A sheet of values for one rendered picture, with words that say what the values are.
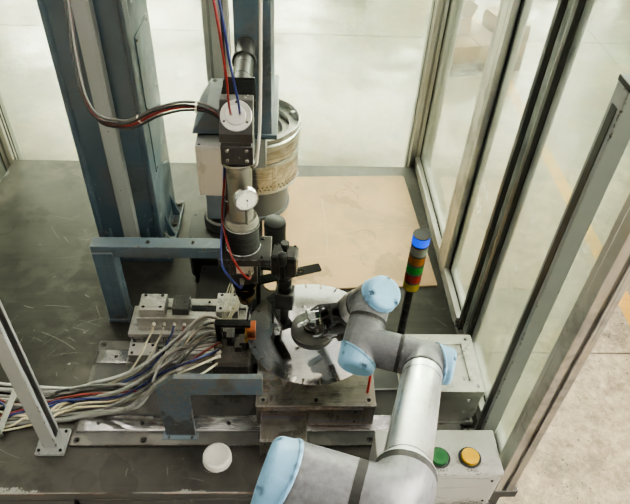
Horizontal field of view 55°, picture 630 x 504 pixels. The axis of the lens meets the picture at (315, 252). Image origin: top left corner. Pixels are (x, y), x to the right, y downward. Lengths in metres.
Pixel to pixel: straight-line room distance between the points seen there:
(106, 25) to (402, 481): 1.27
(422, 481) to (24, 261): 1.60
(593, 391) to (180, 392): 1.93
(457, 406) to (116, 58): 1.24
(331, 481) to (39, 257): 1.53
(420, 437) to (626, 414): 2.00
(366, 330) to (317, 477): 0.41
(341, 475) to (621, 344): 2.42
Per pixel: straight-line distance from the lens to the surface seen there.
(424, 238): 1.54
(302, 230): 2.14
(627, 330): 3.23
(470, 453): 1.48
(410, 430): 0.98
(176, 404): 1.52
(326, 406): 1.56
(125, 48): 1.69
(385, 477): 0.87
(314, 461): 0.87
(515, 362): 1.39
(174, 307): 1.73
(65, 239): 2.22
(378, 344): 1.18
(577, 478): 2.65
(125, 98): 1.76
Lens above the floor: 2.15
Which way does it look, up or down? 43 degrees down
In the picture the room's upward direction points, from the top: 3 degrees clockwise
